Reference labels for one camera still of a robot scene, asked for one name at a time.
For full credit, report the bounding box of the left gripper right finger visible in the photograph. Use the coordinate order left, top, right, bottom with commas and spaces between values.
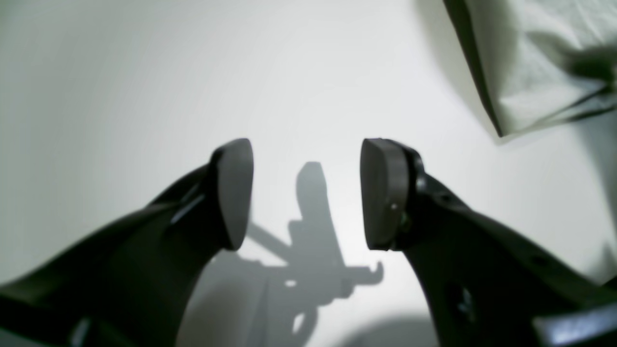
361, 138, 617, 347

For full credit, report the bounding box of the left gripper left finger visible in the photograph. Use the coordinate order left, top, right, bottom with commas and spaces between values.
0, 138, 254, 347

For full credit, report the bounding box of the beige T-shirt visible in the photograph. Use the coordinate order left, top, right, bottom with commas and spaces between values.
443, 0, 617, 137

